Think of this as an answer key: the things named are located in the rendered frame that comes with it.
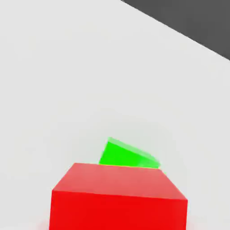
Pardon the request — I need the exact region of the small red cube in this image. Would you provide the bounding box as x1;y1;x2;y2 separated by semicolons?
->
49;162;189;230

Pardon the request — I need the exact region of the small green cube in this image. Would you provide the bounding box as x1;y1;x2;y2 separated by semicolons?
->
98;137;167;174

